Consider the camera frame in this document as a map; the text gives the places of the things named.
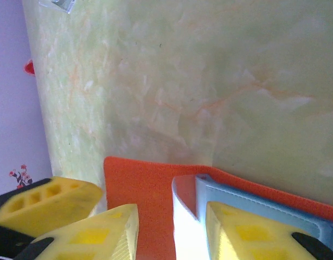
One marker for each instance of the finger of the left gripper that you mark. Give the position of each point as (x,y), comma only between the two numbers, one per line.
(47,205)

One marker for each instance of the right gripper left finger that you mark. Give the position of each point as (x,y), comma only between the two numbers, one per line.
(96,235)

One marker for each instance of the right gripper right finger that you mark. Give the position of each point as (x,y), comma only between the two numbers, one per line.
(250,235)

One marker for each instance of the orange card holder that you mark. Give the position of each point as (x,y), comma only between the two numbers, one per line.
(144,189)

